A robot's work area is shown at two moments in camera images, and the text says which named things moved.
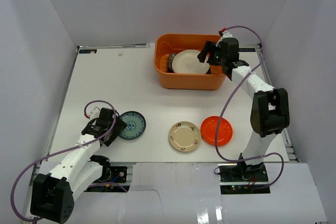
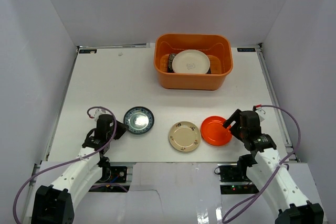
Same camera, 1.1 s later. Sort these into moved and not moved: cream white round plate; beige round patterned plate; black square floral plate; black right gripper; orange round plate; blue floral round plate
Moved: blue floral round plate; black right gripper
Not moved: orange round plate; black square floral plate; cream white round plate; beige round patterned plate
